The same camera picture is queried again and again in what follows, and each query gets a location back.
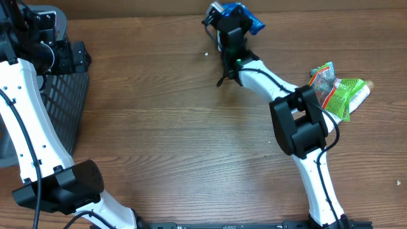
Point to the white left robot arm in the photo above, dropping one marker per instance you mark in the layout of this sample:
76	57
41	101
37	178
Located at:
52	181

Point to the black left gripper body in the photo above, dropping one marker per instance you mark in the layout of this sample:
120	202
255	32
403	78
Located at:
60	60

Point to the white bamboo print tube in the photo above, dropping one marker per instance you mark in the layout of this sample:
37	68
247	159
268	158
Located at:
355	102

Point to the dark grey plastic basket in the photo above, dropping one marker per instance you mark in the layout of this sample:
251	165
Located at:
64	96

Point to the white barcode scanner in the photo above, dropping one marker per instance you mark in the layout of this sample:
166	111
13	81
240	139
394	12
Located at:
219	45

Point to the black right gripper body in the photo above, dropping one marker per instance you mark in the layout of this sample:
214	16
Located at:
241	21

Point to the mint green wipes pack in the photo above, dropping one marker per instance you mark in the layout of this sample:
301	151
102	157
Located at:
327	70

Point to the blue Oreo cookie pack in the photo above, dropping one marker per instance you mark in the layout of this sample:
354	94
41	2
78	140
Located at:
254	23

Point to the green snack bag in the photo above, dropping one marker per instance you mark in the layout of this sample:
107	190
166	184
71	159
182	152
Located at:
334	94

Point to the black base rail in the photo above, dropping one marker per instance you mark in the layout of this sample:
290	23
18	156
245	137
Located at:
283	225

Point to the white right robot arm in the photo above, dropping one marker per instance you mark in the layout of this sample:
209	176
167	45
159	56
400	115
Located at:
300	124

